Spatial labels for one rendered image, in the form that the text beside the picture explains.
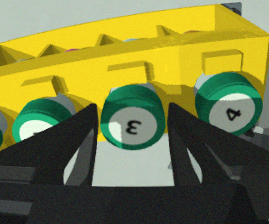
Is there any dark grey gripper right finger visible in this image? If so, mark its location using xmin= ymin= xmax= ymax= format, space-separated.
xmin=167 ymin=102 xmax=269 ymax=220

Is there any pale grey key housing panel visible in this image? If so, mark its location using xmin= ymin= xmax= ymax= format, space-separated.
xmin=168 ymin=125 xmax=269 ymax=182

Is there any yellow tube rack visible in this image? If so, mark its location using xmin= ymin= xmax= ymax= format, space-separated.
xmin=0 ymin=4 xmax=269 ymax=151

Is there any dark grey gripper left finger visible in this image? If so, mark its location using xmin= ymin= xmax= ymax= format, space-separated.
xmin=0 ymin=103 xmax=99 ymax=186

